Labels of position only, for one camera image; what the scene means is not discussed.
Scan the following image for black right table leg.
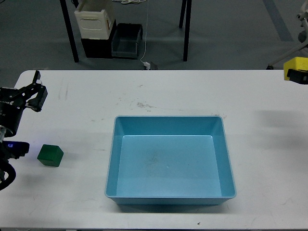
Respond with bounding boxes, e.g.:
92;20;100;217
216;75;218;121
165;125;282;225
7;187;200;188
179;0;192;62

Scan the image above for green cube block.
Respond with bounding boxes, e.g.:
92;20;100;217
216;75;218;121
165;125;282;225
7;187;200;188
37;144;64;167

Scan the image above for dark grey storage bin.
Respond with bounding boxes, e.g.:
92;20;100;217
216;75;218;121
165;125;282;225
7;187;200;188
111;23;143;59

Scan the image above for white power adapter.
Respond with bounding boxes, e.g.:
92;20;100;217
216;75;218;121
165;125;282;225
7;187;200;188
143;62;151;70

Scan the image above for yellow cube block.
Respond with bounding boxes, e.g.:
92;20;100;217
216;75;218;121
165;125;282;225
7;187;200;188
283;57;308;81

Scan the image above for white cables on floor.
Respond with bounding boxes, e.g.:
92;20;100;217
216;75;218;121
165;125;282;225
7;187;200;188
112;0;147;5

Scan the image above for white hanging cable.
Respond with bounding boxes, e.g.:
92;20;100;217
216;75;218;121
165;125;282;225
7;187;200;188
140;0;149;64

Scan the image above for black box under crate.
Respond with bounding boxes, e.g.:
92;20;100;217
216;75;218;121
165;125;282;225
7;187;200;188
80;24;116;59

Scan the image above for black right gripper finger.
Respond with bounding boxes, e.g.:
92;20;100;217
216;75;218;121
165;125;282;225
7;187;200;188
287;69;308;84

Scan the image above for black left table leg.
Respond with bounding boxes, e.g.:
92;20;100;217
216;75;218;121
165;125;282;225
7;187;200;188
60;0;79;63

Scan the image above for white office chair base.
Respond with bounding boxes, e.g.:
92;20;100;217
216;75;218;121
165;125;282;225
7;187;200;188
266;0;308;70

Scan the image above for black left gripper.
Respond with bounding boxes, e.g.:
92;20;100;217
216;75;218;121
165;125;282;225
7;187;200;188
0;70;48;136

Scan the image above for blue plastic tray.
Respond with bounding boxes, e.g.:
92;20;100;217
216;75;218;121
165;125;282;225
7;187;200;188
105;116;236;205

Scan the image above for black table leg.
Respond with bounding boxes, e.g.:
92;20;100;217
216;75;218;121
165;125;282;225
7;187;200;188
179;0;192;62
60;0;79;63

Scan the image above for cream plastic crate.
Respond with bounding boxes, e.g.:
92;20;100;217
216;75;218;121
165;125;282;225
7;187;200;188
74;0;115;40

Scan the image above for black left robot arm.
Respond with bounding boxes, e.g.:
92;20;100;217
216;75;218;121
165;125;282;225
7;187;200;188
0;70;48;190

